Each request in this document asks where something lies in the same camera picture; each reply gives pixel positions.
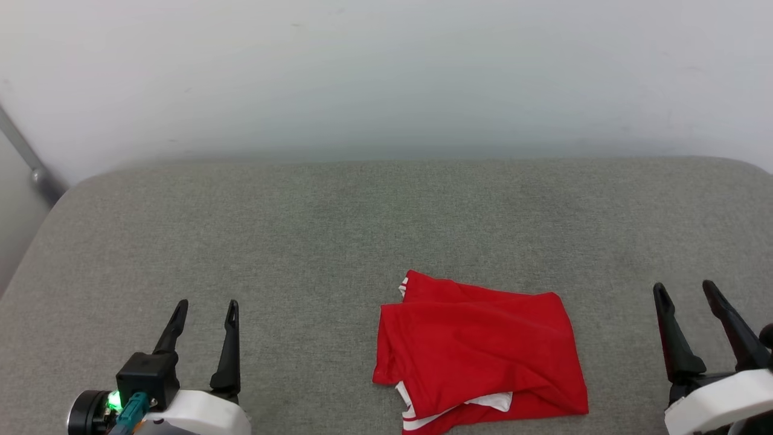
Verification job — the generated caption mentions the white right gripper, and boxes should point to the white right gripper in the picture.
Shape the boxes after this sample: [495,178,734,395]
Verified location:
[652,279,773,435]

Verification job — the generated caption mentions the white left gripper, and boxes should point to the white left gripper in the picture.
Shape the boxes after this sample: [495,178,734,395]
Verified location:
[141,299,252,435]

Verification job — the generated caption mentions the red garment with white trim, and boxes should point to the red garment with white trim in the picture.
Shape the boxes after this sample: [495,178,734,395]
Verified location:
[372,269,589,435]

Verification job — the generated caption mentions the grey metal pole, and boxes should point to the grey metal pole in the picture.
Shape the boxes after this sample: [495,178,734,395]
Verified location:
[0,104,66,205]

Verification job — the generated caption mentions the teal left camera connector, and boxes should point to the teal left camera connector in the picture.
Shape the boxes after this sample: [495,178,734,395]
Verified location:
[109,391,149,435]

